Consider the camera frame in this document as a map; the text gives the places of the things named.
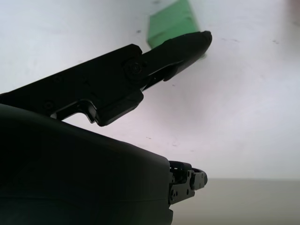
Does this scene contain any black three-fingered right hand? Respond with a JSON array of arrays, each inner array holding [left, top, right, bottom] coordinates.
[[0, 30, 213, 225]]

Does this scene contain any green cube block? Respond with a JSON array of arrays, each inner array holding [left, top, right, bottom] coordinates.
[[147, 0, 208, 57]]

